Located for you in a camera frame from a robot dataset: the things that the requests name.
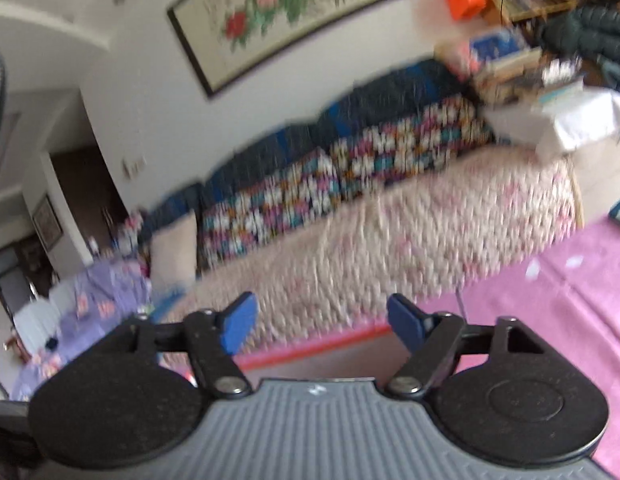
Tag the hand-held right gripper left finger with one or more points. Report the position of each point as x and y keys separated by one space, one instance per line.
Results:
x=237 y=322

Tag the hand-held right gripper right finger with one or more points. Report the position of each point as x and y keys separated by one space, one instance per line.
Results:
x=407 y=322

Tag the pink quilted sofa cover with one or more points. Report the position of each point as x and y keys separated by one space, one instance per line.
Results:
x=389 y=230

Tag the pale pillow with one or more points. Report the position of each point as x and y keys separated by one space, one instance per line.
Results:
x=172 y=250

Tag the floral daisy cushion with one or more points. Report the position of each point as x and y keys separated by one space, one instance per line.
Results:
x=270 y=210
x=404 y=135

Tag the pink tablecloth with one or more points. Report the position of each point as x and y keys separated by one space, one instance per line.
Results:
x=539 y=300

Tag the purple printed blanket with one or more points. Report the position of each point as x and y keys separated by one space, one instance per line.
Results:
x=90 y=305

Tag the dark blue patterned cushion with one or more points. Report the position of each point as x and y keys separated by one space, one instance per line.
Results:
x=270 y=150
x=389 y=85

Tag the small framed picture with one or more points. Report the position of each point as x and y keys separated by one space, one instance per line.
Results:
x=46 y=222

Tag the beige cabinet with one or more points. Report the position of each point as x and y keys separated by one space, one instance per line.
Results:
x=599 y=180

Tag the pink plastic bag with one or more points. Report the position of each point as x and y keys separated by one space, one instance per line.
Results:
x=454 y=57

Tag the stack of books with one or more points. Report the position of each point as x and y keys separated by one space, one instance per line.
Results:
x=519 y=75

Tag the blue box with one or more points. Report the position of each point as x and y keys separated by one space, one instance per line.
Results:
x=494 y=42

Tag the clear plastic box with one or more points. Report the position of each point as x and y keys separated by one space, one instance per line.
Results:
x=562 y=72

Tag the framed floral picture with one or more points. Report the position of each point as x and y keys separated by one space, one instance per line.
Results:
x=300 y=15

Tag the dark green padded jacket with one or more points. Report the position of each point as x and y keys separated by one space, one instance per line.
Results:
x=589 y=30

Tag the wall switch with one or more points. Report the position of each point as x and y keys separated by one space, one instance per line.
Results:
x=134 y=166

